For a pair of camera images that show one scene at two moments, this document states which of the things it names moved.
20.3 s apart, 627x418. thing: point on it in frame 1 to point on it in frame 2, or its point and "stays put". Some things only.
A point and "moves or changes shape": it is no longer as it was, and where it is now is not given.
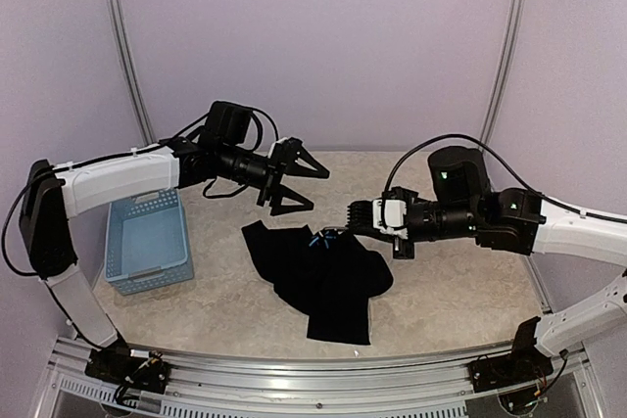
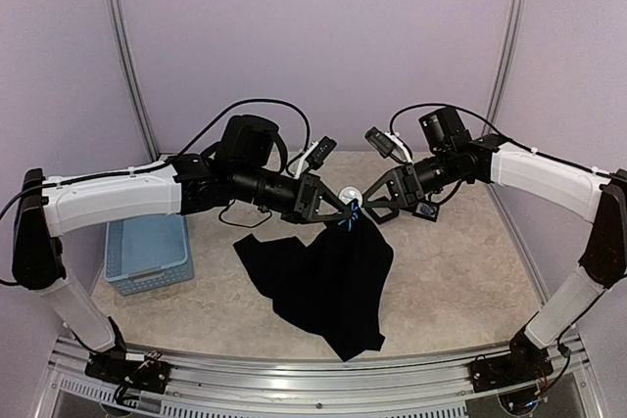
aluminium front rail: x=213 y=389 stays put
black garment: x=324 y=275 moves or changes shape
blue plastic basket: x=147 y=245 stays put
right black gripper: x=402 y=252 to x=406 y=184
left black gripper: x=274 y=177 to x=312 y=189
